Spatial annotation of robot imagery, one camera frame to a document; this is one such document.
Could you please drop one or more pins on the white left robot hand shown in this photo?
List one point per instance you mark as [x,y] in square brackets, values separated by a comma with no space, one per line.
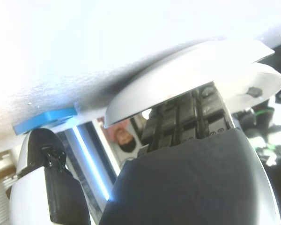
[189,182]

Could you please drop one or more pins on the white plate two leaf prints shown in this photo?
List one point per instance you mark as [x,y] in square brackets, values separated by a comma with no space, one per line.
[269,82]

